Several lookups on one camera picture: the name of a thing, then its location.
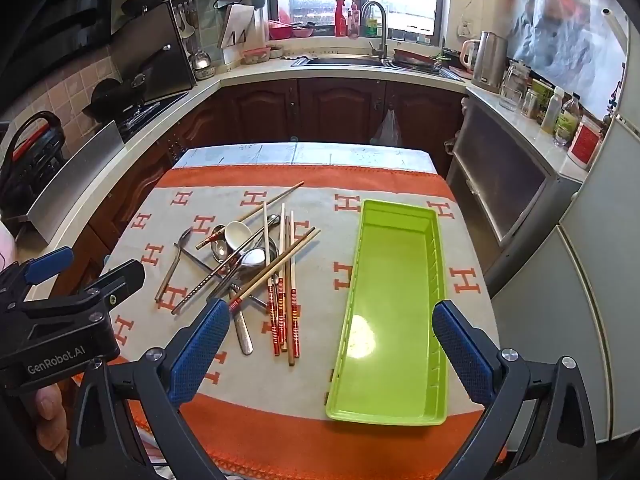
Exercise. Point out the pink bowl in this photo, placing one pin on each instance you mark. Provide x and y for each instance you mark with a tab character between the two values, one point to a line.
302	32

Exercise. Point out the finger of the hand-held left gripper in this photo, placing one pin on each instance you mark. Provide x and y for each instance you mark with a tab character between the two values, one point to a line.
47	265
120	277

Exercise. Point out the steel faucet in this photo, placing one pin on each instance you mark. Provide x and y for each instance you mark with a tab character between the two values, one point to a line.
382	30

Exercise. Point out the grey utensil holder cup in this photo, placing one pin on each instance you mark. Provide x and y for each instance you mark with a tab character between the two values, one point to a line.
259	0

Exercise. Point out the wall socket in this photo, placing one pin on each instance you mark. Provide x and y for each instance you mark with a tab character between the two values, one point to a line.
465	29

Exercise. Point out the white kitchen countertop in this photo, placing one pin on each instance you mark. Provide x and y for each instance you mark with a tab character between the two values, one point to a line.
250	72

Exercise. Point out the steel side panel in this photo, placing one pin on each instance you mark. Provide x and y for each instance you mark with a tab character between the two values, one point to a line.
75	180

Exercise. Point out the brown wooden base cabinets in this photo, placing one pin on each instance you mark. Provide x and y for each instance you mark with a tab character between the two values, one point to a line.
325	110

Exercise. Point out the steel sink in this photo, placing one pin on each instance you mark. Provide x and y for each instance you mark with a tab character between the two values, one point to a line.
340	61

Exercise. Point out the small steel teapot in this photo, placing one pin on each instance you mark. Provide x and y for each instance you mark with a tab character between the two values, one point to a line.
201	62

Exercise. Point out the white cutting board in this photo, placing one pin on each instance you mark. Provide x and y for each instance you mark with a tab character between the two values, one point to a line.
235	25

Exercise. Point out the white pipe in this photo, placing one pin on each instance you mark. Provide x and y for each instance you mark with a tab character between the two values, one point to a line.
615	27

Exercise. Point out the red pan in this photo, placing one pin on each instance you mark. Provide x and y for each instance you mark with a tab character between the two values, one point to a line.
415	59

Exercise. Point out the red white canister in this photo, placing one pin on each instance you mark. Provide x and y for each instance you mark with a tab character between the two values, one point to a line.
585	142

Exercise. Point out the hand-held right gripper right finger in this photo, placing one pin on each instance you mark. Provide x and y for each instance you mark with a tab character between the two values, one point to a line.
462	350

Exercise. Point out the hanging white ladle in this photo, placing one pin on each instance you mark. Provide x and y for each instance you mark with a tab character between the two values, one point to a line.
186	27

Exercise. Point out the gas stove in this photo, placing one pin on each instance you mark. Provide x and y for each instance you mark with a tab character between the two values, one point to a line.
150	112

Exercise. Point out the white ceramic spoon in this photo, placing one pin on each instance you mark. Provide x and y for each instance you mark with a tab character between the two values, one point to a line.
237	234

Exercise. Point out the black range hood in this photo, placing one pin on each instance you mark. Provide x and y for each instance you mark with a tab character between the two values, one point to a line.
50	25

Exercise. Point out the steel electric kettle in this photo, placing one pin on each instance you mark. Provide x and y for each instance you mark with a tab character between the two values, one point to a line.
487	62

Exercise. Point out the pink soap bottle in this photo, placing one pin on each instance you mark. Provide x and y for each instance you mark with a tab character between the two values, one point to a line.
353	22

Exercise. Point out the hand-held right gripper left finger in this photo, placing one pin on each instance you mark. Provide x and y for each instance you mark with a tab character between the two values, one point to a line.
200	350

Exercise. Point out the green plastic tray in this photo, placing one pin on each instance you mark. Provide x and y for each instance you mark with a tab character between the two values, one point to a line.
390	310

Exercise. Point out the red spray bottle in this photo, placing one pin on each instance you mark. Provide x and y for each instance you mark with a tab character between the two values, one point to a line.
340	20

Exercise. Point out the glass pitcher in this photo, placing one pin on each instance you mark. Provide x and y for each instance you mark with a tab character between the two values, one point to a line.
514	85

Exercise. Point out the orange beige printed blanket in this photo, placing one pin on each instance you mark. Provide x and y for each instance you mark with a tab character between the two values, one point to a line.
320	310

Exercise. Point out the white squeeze bottle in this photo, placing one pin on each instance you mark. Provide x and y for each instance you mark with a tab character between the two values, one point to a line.
551	112

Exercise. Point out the person's left hand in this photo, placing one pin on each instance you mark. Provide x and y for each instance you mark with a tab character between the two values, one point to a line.
52	410

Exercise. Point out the stainless steel splash guard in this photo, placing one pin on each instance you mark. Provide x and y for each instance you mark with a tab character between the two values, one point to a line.
155	55

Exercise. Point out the clear bottle green label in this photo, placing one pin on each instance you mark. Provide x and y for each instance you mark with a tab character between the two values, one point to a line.
567	122

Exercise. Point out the food container pink lid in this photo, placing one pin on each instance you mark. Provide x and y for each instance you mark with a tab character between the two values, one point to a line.
256	55

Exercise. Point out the grey metal cabinet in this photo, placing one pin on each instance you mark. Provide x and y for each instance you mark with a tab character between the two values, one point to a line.
505	175

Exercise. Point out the black wok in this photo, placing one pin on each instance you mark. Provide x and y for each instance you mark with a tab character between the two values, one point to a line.
115	95

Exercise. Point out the clear plastic sheet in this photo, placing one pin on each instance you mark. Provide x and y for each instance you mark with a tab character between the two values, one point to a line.
560	35

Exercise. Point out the red plastic basin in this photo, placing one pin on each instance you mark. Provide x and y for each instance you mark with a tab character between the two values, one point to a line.
280	31

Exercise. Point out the glass jar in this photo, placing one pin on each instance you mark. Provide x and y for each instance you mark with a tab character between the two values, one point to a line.
540	102

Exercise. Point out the hanging plastic bag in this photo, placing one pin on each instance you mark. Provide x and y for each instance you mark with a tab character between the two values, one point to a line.
386	130

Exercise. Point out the brown wooden chopstick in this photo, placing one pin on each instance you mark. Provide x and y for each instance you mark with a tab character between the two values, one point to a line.
280	197
280	262

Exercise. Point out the grey refrigerator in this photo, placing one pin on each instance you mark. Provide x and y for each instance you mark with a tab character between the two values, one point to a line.
600	285

